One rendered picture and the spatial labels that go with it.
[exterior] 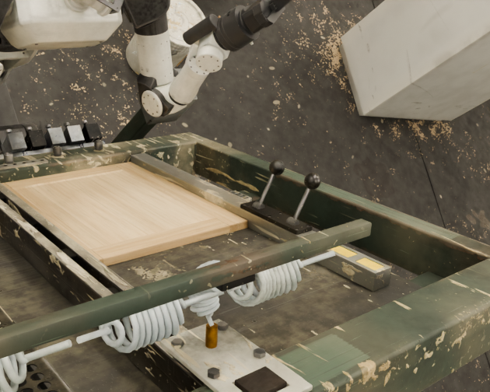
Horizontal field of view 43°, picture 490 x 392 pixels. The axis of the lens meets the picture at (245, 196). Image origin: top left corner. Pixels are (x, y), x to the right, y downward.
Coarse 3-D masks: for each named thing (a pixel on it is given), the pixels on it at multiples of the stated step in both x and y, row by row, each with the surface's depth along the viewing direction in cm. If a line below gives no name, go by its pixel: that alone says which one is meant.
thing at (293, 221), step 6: (312, 174) 139; (306, 180) 139; (312, 180) 139; (318, 180) 139; (306, 186) 140; (312, 186) 139; (318, 186) 140; (306, 192) 140; (300, 204) 140; (300, 210) 140; (294, 216) 140; (288, 222) 140; (294, 222) 139
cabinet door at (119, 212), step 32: (32, 192) 161; (64, 192) 162; (96, 192) 164; (128, 192) 165; (160, 192) 166; (64, 224) 143; (96, 224) 143; (128, 224) 144; (160, 224) 145; (192, 224) 145; (224, 224) 146; (96, 256) 127; (128, 256) 130
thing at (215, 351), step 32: (0, 192) 145; (0, 224) 137; (32, 224) 129; (32, 256) 124; (64, 256) 114; (64, 288) 113; (96, 288) 104; (128, 288) 104; (224, 288) 71; (160, 352) 88; (192, 352) 81; (224, 352) 81; (256, 352) 80; (160, 384) 90; (192, 384) 83; (224, 384) 75; (288, 384) 76
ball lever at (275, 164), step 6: (276, 162) 148; (282, 162) 149; (270, 168) 148; (276, 168) 147; (282, 168) 148; (276, 174) 149; (270, 180) 149; (270, 186) 149; (264, 192) 149; (258, 204) 148
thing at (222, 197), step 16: (144, 160) 184; (160, 160) 185; (160, 176) 177; (176, 176) 172; (192, 176) 172; (192, 192) 166; (208, 192) 160; (224, 192) 161; (240, 208) 151; (256, 224) 147; (272, 224) 142; (288, 240) 139; (336, 256) 128; (352, 256) 128; (336, 272) 129; (352, 272) 125; (368, 272) 122; (384, 272) 123; (368, 288) 123
